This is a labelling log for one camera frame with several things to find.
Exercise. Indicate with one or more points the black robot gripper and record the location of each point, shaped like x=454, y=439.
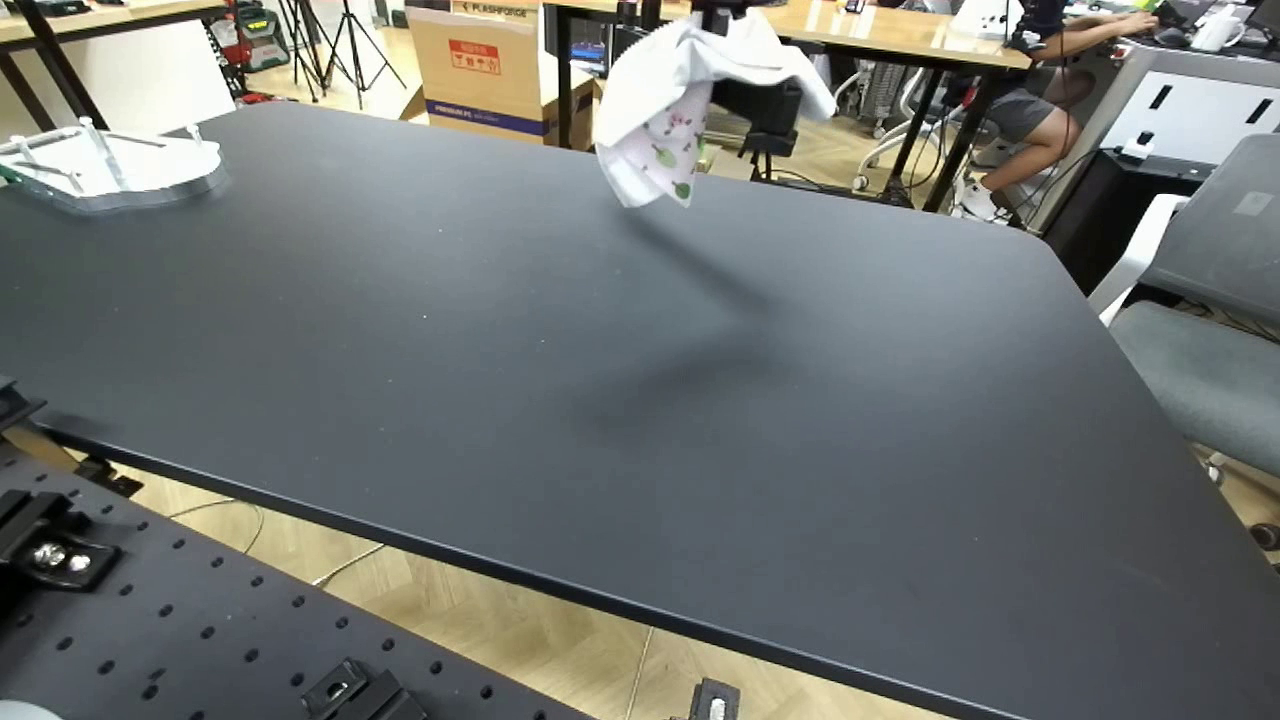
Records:
x=723, y=12

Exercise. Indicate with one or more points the white printed cloth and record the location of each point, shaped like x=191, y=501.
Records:
x=667, y=122

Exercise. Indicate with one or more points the black office chair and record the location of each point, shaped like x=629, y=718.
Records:
x=767, y=122

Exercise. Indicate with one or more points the long wooden desk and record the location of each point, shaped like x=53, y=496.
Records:
x=892, y=39

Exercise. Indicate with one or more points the brown cardboard box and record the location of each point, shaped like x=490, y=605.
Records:
x=483, y=65

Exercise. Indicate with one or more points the seated person in dark clothes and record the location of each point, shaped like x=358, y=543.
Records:
x=1034, y=127

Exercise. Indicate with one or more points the black tripod stand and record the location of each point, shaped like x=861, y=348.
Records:
x=351, y=45

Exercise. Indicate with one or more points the grey white cabinet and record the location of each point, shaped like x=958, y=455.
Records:
x=1175, y=122

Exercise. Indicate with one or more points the white panel board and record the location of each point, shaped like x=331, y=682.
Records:
x=146, y=81

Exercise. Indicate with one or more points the grey office chair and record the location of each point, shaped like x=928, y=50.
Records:
x=1204, y=361

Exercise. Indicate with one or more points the wooden desk with black leg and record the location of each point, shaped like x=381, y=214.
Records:
x=81, y=16

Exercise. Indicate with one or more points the black clamp block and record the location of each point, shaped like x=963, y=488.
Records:
x=353, y=692

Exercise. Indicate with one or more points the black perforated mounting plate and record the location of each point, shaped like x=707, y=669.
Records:
x=172, y=624

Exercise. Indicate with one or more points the black clamp with silver bolts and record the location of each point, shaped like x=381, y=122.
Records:
x=53, y=548

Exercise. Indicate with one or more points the small black bracket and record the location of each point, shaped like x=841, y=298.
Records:
x=715, y=700

